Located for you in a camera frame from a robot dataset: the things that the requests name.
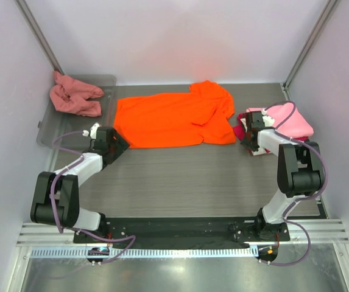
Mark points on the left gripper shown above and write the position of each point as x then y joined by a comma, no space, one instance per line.
120,144

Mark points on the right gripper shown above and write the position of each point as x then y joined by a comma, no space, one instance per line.
251,146

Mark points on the orange t shirt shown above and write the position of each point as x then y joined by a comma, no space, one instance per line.
183,119

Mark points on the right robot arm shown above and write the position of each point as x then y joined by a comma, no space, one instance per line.
301,172

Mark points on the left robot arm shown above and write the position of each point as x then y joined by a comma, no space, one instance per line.
56,196

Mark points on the magenta folded t shirt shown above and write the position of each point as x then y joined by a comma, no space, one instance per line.
239,132

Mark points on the clear grey plastic bin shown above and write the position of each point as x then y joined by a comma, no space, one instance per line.
55,124

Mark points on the salmon pink crumpled t shirt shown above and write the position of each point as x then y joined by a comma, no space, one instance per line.
73,96

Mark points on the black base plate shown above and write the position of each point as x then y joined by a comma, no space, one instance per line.
195,232

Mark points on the slotted cable duct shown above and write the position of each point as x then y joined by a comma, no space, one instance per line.
99,252

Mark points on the left frame post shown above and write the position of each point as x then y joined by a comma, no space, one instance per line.
38,34

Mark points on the frame post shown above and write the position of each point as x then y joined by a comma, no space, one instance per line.
38,34
314,35

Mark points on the right frame post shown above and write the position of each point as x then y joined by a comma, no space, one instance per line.
314,35

